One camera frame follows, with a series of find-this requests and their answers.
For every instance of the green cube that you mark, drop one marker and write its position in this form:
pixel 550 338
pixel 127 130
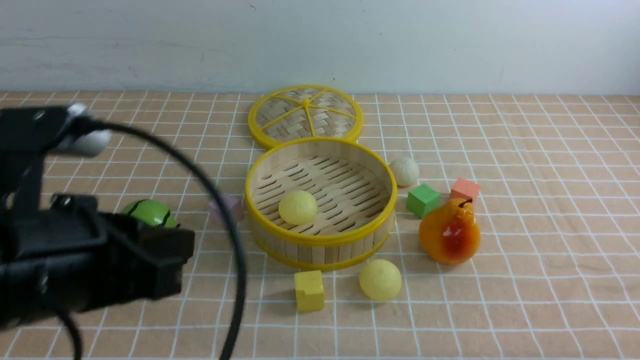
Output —
pixel 422 199

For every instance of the salmon pink cube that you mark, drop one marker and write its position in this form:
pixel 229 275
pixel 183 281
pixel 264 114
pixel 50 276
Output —
pixel 466 189

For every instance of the woven bamboo steamer lid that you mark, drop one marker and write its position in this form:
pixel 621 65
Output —
pixel 304 111

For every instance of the yellow block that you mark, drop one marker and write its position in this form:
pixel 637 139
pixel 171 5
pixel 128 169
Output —
pixel 309 291

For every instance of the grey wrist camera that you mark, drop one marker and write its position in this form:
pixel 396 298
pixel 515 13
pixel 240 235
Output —
pixel 77 143

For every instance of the pale yellow bun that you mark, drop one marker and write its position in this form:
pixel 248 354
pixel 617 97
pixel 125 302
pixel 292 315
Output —
pixel 380 280

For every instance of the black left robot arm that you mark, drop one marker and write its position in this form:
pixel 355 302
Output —
pixel 28 135

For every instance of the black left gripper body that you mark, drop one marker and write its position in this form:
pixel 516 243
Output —
pixel 79 258

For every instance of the white bun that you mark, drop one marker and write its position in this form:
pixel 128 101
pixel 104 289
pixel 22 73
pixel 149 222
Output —
pixel 405 171

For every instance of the bamboo steamer tray yellow rim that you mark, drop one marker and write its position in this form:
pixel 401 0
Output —
pixel 356 194

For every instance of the green toy watermelon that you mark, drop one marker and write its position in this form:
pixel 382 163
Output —
pixel 151 212

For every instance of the orange red toy pear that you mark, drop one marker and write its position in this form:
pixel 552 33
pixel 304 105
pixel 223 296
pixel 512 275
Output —
pixel 450 234

